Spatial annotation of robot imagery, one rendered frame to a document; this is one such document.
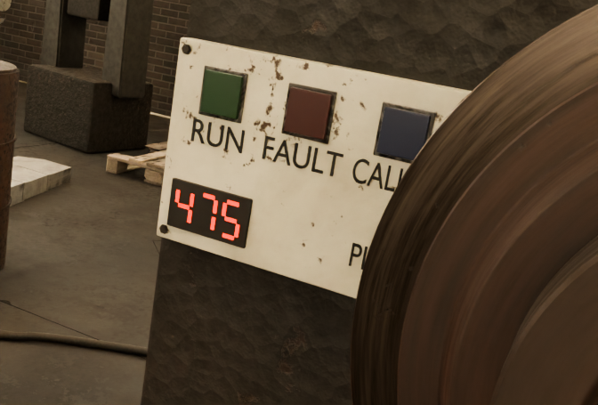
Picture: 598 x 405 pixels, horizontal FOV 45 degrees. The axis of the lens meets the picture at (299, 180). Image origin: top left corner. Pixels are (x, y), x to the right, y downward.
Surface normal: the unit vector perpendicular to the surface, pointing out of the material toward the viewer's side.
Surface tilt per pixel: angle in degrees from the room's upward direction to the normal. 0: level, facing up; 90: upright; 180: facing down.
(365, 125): 90
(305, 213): 90
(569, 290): 90
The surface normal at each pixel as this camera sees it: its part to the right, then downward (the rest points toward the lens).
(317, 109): -0.41, 0.14
